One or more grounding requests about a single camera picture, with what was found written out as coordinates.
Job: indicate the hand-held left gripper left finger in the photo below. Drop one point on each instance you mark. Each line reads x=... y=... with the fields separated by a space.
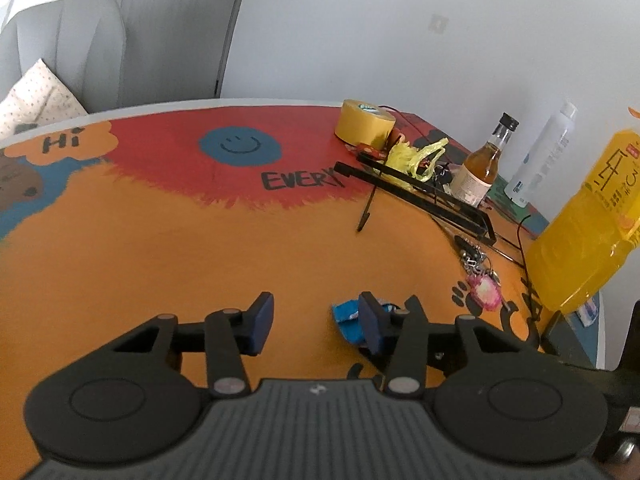
x=262 y=322

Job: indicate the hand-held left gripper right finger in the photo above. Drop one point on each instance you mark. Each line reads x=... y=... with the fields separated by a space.
x=372 y=322

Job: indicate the blue snack packet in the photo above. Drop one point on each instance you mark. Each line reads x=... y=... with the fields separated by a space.
x=349 y=319

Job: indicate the bunch of keys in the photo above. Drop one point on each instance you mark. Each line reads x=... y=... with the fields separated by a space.
x=472 y=255

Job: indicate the colourful printed table mat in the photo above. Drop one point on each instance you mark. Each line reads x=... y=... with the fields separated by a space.
x=150 y=240

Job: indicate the black folding stand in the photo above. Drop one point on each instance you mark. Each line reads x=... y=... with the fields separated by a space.
x=425 y=192

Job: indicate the yellow plastic bag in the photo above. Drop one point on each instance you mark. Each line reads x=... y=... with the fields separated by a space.
x=410 y=160

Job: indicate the small glass bottle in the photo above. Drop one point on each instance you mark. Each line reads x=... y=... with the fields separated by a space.
x=477 y=175

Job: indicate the yellow tape roll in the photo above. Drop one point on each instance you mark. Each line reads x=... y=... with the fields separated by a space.
x=362 y=125

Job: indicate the black bar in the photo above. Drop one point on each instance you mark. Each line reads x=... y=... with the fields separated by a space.
x=570 y=340

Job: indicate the small white blue packet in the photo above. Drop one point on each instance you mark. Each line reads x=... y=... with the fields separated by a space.
x=589 y=310

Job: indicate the large yellow drink bottle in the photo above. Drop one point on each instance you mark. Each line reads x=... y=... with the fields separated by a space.
x=580 y=240

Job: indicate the white spray bottle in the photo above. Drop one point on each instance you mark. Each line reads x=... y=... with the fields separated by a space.
x=542 y=160

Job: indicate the dotted white pillow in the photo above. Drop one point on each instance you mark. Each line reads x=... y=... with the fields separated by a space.
x=35 y=100

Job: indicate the grey door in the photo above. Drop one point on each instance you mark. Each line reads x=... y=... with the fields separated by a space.
x=190 y=10

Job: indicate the grey chair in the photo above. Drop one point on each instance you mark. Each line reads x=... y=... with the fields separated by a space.
x=65 y=45

